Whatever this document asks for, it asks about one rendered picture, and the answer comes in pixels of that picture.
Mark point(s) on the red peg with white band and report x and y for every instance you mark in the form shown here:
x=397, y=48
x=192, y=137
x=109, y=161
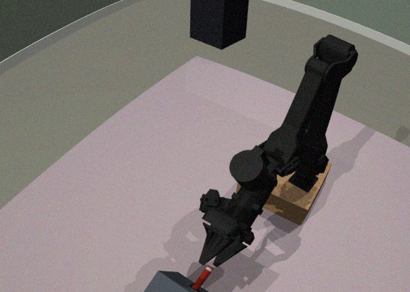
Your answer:
x=202, y=278

